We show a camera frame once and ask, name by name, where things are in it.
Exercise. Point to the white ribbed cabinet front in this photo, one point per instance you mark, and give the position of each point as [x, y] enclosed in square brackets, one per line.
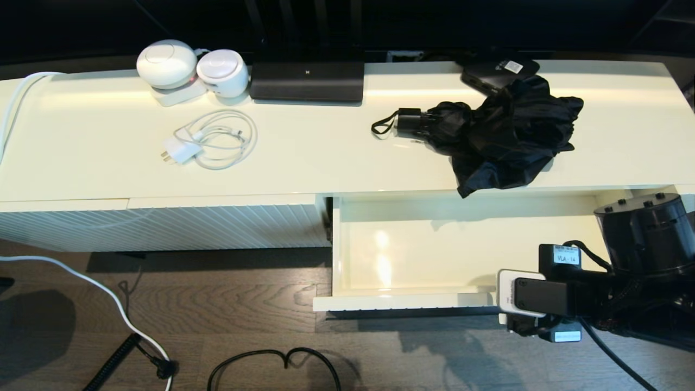
[228, 225]
[59, 225]

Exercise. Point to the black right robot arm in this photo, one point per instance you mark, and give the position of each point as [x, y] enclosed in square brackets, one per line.
[646, 239]

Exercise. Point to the black folding umbrella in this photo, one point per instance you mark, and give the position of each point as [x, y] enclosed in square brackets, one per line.
[502, 136]

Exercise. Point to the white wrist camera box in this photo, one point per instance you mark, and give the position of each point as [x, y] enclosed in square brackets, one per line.
[506, 293]

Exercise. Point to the black router box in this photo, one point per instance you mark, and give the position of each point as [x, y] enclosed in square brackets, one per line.
[307, 81]

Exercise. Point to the black set-top box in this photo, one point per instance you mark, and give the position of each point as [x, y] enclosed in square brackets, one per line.
[488, 73]

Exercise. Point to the small white round device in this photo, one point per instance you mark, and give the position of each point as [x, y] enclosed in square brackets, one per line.
[221, 70]

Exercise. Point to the large white round device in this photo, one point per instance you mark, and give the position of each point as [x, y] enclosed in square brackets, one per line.
[166, 63]

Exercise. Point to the white ribbed drawer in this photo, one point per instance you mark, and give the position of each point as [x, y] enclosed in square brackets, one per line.
[434, 255]

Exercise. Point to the white charger plug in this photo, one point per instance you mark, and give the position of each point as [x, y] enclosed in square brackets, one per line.
[182, 149]

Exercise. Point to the white flat device base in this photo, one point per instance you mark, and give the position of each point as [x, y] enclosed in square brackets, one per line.
[179, 96]

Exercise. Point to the white wall socket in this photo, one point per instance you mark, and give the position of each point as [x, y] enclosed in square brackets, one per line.
[403, 55]

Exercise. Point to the white ribbed TV cabinet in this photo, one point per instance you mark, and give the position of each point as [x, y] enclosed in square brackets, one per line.
[353, 157]

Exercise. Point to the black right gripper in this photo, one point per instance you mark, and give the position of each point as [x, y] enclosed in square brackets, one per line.
[583, 298]

